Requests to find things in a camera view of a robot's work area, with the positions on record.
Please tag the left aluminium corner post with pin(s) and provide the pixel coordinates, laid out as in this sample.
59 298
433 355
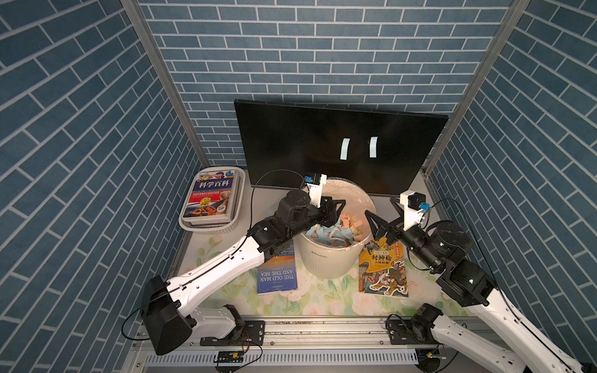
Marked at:
142 29

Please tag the wrist white camera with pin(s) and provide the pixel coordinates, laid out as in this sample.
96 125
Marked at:
315 183
415 207

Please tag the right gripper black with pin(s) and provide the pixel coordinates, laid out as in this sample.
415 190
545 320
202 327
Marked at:
383 229

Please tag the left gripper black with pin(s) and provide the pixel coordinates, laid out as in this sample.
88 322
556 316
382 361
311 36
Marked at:
326 215

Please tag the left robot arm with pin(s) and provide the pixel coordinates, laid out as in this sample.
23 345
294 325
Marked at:
170 309

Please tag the purple red science encyclopedia book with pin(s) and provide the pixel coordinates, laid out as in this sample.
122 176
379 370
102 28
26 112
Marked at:
211 197

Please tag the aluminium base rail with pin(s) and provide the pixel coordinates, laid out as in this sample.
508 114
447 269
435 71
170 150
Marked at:
367 342

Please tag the blue Old Man Sea book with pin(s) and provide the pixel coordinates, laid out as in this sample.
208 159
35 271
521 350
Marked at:
279 274

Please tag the yellow illustrated Chinese story book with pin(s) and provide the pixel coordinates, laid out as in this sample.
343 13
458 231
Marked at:
382 269

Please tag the floral table mat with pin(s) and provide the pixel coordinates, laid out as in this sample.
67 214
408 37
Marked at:
341 296

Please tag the right aluminium corner post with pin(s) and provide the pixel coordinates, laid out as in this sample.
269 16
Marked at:
506 28

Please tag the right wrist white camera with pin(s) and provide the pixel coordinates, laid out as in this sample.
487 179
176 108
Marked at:
415 207

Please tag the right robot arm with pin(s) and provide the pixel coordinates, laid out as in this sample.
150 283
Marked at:
442 248

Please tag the white trash bin with liner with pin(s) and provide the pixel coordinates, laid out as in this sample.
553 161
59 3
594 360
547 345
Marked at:
327 262

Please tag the aluminium corner post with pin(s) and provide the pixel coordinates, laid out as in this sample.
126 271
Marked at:
142 29
506 28

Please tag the pile of discarded sticky notes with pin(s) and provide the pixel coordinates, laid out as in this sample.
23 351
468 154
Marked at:
347 231

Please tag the black computer monitor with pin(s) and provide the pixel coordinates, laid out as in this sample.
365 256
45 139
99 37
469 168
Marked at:
282 142

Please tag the light blue sticky note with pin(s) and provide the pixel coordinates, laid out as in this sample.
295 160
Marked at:
344 149
373 147

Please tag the small black circuit board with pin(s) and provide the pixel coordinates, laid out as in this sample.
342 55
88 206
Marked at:
230 358

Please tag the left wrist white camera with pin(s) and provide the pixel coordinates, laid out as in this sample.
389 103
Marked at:
315 183

